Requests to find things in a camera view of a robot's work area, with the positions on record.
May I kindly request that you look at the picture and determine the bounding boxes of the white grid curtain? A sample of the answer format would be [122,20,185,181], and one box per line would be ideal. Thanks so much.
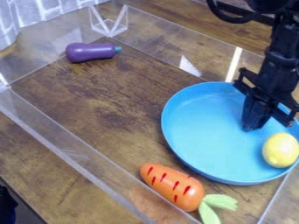
[0,0,110,51]

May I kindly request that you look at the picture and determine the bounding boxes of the clear acrylic enclosure wall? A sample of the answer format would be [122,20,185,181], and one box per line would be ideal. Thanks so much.
[0,0,299,224]

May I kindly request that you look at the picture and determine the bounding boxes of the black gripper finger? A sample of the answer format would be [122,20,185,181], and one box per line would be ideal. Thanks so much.
[242,95,278,131]

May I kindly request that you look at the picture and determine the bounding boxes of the black bar on background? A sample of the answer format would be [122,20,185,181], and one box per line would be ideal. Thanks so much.
[217,0,274,25]

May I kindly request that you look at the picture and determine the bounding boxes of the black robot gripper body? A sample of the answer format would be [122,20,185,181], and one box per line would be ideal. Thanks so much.
[234,23,299,127]

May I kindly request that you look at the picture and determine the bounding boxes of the yellow toy lemon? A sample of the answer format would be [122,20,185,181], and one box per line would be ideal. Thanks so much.
[262,133,299,168]

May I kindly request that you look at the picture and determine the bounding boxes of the blue round plastic tray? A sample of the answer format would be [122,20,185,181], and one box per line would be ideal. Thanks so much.
[162,82,299,186]

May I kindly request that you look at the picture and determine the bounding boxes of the purple toy eggplant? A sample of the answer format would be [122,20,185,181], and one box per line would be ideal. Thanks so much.
[66,43,123,63]

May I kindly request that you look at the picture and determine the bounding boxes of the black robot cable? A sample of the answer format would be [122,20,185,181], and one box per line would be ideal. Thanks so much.
[205,0,268,25]

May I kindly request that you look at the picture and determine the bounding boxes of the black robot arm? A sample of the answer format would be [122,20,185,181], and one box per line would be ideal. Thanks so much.
[234,0,299,131]

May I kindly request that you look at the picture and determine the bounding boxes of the orange toy carrot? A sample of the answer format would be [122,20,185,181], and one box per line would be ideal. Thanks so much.
[139,163,238,224]

